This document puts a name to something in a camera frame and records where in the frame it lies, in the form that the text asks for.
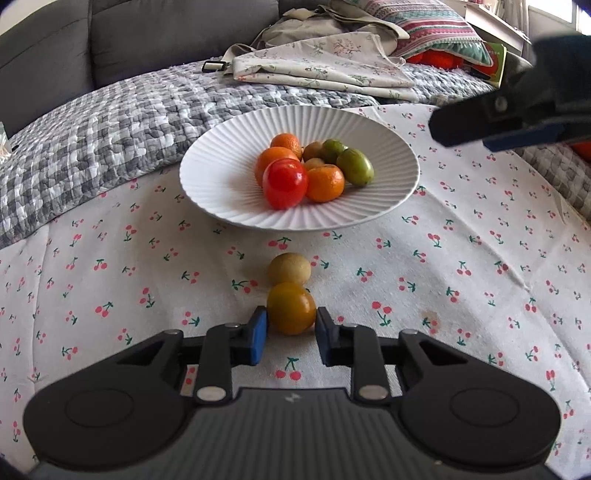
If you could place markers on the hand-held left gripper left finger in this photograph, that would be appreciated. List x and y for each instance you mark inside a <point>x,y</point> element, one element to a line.
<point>258,334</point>

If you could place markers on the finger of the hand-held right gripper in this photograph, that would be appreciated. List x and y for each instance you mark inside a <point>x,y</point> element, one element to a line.
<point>563,48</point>
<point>521,134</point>

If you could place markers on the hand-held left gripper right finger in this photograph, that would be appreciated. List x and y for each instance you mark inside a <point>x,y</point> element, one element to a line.
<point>325,337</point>

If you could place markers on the orange-yellow tomato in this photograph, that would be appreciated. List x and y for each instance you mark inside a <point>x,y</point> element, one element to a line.
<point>291,308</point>

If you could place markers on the brown longan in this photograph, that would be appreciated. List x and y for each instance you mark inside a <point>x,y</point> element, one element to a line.
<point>313,150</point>
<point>289,269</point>
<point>315,163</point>

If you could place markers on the white ribbed plate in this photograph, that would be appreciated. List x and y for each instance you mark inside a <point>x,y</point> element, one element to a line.
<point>231,184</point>

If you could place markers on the red tomato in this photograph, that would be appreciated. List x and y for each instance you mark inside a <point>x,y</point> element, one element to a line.
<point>285,183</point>

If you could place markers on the large mandarin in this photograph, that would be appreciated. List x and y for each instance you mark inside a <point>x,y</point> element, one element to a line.
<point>272,164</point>
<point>325,183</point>

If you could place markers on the green jujube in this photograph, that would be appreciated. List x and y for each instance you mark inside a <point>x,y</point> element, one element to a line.
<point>332,150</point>
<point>355,167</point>

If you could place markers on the small mandarin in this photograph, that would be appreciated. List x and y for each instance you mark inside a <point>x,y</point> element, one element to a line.
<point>288,142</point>

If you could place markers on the white bookshelf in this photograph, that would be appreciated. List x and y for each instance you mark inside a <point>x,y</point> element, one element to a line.
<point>521,18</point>

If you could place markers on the orange plush toy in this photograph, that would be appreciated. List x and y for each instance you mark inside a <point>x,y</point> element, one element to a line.
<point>582,151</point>

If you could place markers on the green and red book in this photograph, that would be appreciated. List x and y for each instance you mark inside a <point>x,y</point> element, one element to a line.
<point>489,64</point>

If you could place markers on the red plush toy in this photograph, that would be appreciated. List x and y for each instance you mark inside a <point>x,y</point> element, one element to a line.
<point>434,57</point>

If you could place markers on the cherry print cloth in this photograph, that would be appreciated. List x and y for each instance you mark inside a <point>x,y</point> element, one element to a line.
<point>461,254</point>

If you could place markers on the striped patterned cushion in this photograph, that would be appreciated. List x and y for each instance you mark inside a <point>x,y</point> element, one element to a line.
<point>425,25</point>

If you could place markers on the folded floral cloth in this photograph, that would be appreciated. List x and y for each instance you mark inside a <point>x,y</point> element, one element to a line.
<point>323,64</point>

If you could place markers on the beige cloth bag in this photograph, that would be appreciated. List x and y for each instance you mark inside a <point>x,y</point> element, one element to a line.
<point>323,18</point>

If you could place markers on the grey checked blanket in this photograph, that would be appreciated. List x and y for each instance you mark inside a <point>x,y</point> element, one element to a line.
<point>115,124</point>

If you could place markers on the black buckle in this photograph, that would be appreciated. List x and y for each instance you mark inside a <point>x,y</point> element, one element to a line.
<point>213,66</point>

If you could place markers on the clear plastic packet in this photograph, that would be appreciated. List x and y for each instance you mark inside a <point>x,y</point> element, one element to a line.
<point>3,141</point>

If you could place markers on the grey sofa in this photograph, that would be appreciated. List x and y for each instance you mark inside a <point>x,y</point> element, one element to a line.
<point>138,37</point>

